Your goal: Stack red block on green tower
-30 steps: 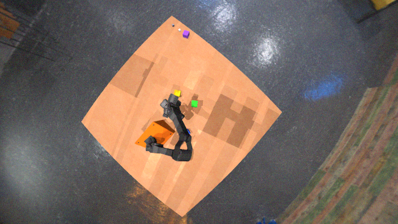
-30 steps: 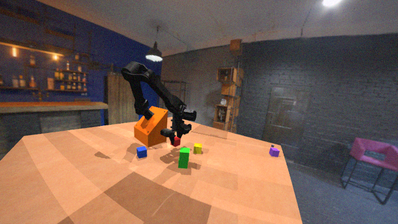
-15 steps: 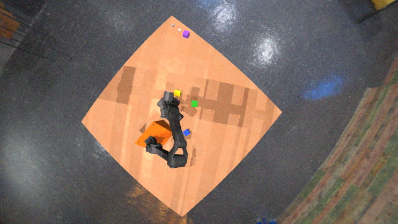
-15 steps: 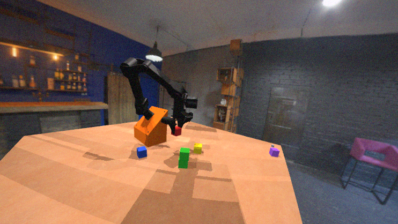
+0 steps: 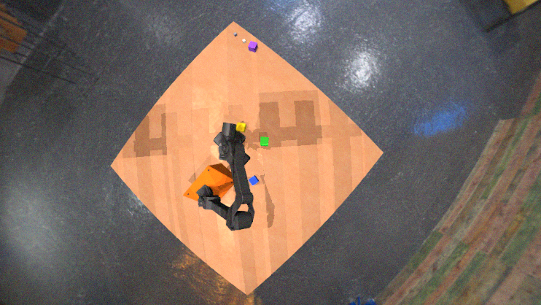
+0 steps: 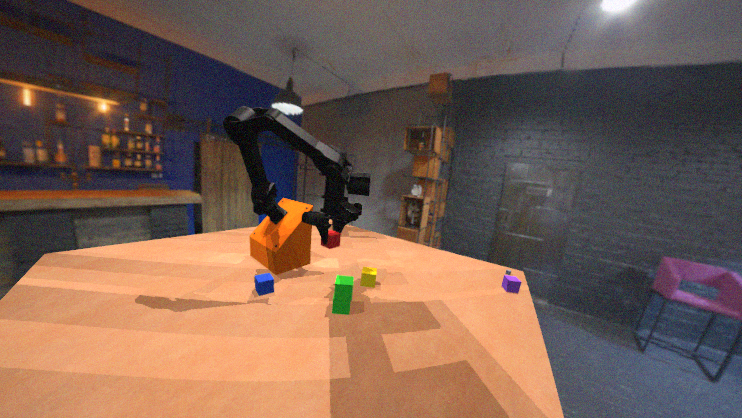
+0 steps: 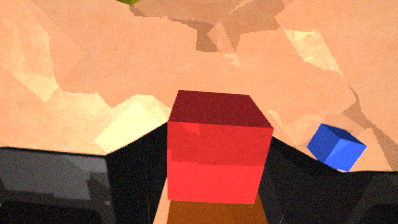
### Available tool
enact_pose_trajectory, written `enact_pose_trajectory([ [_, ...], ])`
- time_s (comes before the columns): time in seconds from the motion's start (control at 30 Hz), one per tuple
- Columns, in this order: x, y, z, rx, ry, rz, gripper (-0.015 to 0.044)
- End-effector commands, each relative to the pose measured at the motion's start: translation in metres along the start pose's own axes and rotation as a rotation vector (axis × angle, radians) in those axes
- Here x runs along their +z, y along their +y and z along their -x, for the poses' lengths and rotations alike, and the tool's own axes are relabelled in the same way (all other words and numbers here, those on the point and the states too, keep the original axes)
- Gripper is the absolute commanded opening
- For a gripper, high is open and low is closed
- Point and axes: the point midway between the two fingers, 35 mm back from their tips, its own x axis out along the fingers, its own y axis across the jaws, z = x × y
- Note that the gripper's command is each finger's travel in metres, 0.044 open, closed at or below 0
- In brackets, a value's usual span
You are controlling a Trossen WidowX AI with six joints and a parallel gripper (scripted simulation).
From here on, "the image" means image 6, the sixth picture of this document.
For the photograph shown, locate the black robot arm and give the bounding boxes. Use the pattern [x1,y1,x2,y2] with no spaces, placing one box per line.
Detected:
[223,106,371,224]

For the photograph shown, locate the purple cube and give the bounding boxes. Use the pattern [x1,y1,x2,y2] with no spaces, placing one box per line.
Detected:
[501,275,521,293]

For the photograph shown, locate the green block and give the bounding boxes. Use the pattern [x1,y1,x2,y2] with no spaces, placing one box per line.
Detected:
[332,298,351,315]
[334,275,353,300]

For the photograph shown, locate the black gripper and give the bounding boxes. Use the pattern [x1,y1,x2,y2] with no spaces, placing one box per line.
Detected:
[301,192,350,244]

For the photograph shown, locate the yellow block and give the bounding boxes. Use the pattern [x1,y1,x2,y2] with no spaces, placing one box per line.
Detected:
[360,267,377,288]

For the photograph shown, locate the blue cube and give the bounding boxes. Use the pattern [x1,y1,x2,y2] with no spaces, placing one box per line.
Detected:
[254,273,275,296]

